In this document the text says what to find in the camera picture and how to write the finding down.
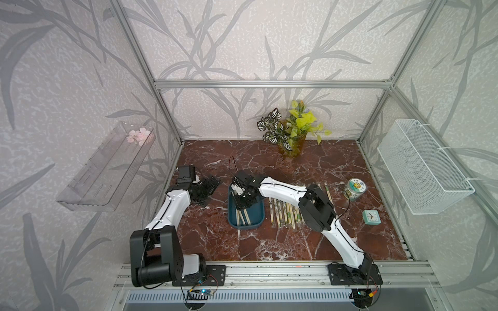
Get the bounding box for teal storage box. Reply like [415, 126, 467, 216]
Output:
[227, 186, 265, 230]

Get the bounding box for chopstick pair fourteenth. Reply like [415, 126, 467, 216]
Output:
[268, 198, 276, 228]

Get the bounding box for chopstick pair thirteenth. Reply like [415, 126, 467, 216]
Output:
[274, 199, 281, 228]

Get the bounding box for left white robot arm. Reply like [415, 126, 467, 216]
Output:
[130, 176, 220, 288]

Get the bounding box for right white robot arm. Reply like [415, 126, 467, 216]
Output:
[230, 172, 373, 275]

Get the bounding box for wrapped chopsticks in box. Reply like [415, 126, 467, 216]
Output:
[236, 209, 252, 226]

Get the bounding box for amber glass vase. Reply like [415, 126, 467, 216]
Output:
[277, 134, 306, 158]

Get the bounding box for green artificial plant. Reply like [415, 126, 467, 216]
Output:
[257, 101, 331, 145]

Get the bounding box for pink artificial flower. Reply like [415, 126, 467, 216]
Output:
[126, 127, 152, 146]

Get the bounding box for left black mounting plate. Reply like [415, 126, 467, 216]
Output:
[172, 265, 226, 288]

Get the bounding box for black mounting plate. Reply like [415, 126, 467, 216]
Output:
[172, 265, 226, 288]
[327, 263, 383, 286]

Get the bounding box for left circuit board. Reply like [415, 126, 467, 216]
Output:
[187, 288, 218, 301]

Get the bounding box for circuit board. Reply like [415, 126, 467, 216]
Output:
[187, 288, 218, 301]
[350, 289, 381, 310]

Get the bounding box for small green square clock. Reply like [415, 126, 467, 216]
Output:
[363, 210, 381, 225]

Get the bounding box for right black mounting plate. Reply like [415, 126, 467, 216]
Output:
[327, 263, 383, 286]

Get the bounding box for right circuit board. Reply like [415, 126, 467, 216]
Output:
[350, 289, 381, 310]

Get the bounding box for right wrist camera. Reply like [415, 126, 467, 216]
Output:
[231, 171, 253, 196]

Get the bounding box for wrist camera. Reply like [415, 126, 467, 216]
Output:
[231, 171, 253, 196]
[176, 165, 200, 184]

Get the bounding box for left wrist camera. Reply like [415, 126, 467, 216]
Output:
[176, 165, 200, 184]

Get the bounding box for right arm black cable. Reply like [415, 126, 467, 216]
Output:
[228, 155, 351, 234]

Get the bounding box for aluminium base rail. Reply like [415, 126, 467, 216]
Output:
[112, 261, 440, 291]

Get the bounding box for clear acrylic wall shelf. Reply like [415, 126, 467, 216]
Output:
[56, 122, 156, 212]

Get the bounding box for aluminium frame crossbar back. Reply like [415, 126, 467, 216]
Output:
[154, 80, 391, 89]

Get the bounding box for white wire mesh basket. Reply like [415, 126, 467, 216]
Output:
[377, 119, 475, 215]

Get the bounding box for aluminium frame post left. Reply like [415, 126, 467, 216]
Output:
[110, 0, 183, 145]

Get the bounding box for aluminium frame post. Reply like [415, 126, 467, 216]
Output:
[357, 0, 446, 145]
[110, 0, 183, 145]

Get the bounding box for aluminium frame post right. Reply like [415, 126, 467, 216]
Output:
[357, 0, 446, 145]

